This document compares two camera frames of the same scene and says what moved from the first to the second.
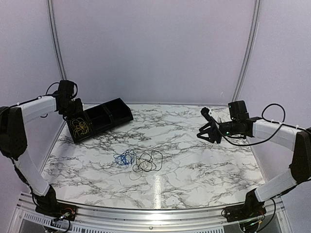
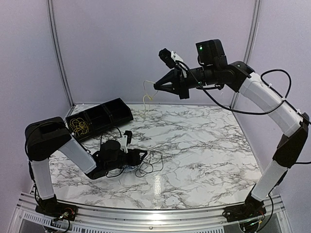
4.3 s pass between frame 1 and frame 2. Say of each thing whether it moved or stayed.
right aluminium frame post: stayed
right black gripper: moved
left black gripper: moved
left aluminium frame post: stayed
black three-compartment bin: stayed
